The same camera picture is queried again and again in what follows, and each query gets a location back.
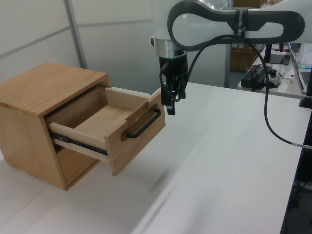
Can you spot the small white desk item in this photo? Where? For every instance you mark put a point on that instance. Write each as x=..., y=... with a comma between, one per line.
x=288, y=79

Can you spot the wooden box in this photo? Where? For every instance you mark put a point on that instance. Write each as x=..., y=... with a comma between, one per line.
x=243, y=61

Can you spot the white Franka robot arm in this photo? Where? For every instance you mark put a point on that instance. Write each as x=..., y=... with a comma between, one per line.
x=161, y=19

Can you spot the black drawer slide rail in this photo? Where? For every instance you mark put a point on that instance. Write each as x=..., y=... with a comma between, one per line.
x=80, y=143

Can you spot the grey desk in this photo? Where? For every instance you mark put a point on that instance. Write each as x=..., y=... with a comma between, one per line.
x=290, y=91

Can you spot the grey partition post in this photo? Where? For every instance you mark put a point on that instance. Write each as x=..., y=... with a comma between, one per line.
x=75, y=34

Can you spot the wooden cabinet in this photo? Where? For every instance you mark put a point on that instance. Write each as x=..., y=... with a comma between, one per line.
x=48, y=83

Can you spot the black stand pole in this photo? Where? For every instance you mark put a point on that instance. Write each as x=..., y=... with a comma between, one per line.
x=296, y=195

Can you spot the silver laptop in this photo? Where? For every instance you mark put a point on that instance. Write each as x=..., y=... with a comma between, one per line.
x=304, y=78

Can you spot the black electronics box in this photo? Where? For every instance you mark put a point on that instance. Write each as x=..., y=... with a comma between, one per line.
x=249, y=81

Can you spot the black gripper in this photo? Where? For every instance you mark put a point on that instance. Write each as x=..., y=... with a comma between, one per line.
x=175, y=67

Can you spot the grey metal shelf post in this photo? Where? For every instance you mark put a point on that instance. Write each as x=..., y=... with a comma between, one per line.
x=228, y=68

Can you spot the grey emergency stop button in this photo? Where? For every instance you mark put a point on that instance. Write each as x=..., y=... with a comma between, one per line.
x=274, y=79

